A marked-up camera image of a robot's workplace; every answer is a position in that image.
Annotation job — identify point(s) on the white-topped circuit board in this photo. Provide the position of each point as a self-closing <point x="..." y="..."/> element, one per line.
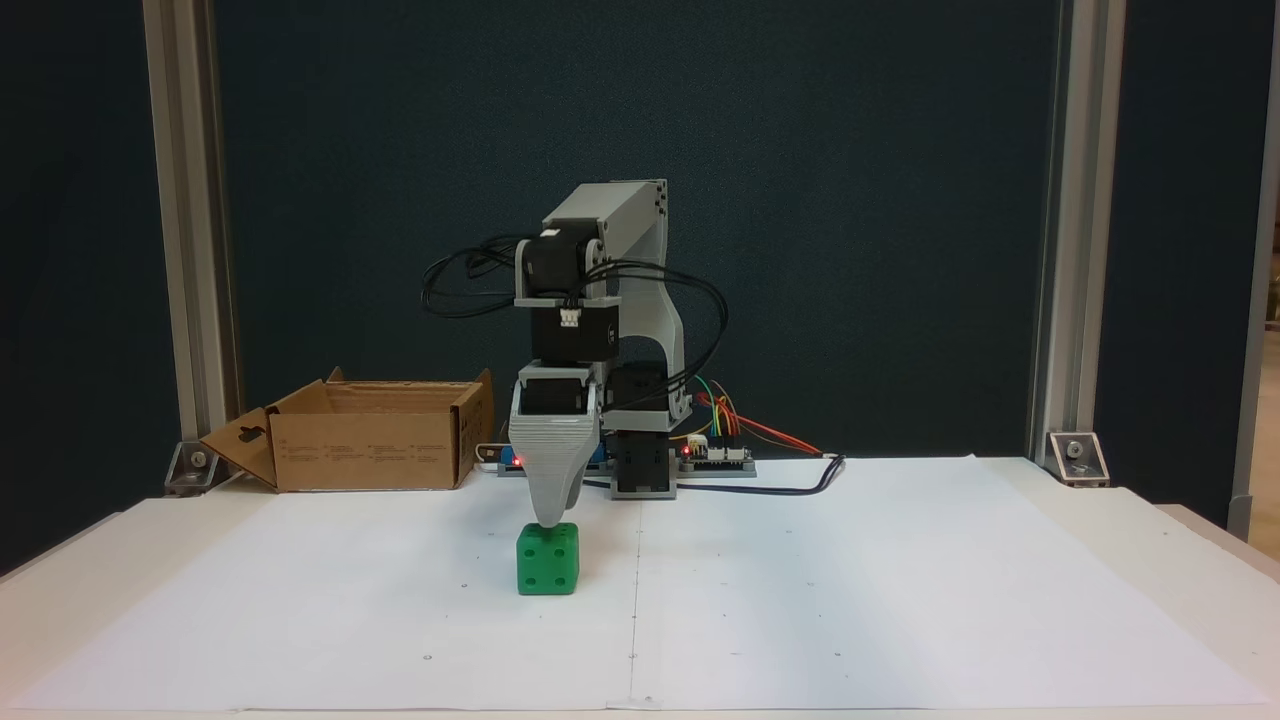
<point x="718" y="458"/>

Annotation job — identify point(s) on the green die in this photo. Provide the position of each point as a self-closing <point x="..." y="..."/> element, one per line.
<point x="548" y="560"/>

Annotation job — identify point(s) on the blue circuit board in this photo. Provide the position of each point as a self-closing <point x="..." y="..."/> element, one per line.
<point x="515" y="463"/>

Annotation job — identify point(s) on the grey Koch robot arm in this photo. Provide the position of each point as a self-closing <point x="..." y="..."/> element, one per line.
<point x="640" y="215"/>

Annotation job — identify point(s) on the white paper sheet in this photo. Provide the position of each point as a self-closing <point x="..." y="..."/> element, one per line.
<point x="800" y="600"/>

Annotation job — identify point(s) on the brown cardboard box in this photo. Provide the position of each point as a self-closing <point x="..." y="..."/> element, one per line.
<point x="370" y="450"/>

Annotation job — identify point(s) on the aluminium frame post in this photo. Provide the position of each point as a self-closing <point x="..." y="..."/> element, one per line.
<point x="1078" y="200"/>
<point x="190" y="200"/>

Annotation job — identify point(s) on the grey fixed wedge gripper finger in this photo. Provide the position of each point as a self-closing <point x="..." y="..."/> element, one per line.
<point x="553" y="455"/>

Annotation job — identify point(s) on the aluminium corner bracket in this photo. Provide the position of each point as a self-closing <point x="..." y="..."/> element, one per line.
<point x="1078" y="458"/>
<point x="200" y="465"/>

